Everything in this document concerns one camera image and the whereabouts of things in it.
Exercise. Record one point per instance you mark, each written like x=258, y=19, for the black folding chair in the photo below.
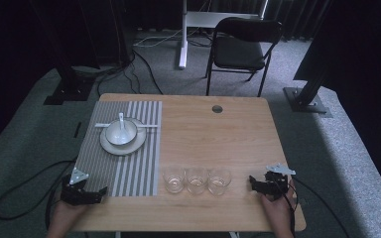
x=238, y=51

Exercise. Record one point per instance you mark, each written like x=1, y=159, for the white bowl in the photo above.
x=114, y=135

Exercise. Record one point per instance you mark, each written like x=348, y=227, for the clear drinking glass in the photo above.
x=196, y=182
x=174, y=181
x=219, y=183

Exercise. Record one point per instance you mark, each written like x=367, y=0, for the person's right hand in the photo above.
x=278, y=211

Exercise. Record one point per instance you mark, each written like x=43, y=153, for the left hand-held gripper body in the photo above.
x=74, y=193

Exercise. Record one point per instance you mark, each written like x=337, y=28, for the white chopstick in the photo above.
x=150, y=125

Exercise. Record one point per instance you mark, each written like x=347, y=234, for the grey striped placemat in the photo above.
x=129, y=175

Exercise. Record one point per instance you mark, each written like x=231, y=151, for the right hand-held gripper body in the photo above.
x=278, y=183

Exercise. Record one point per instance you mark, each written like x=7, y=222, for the white round plate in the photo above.
x=125, y=149

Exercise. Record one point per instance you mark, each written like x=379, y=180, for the small black floor object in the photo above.
x=77, y=129

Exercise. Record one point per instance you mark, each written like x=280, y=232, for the white desk frame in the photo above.
x=183, y=43

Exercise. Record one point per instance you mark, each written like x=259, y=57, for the black metal stand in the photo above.
x=307, y=99
x=67, y=91

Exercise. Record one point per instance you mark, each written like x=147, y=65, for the white ceramic spoon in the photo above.
x=122, y=130

